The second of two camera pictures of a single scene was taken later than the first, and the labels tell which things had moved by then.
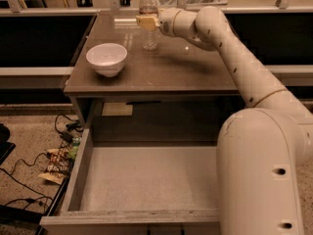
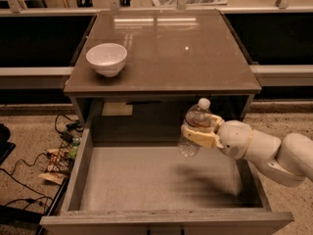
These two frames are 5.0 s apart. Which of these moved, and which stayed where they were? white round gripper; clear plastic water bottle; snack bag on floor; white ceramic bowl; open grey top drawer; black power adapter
Moved: white round gripper; clear plastic water bottle
Stayed: open grey top drawer; snack bag on floor; white ceramic bowl; black power adapter
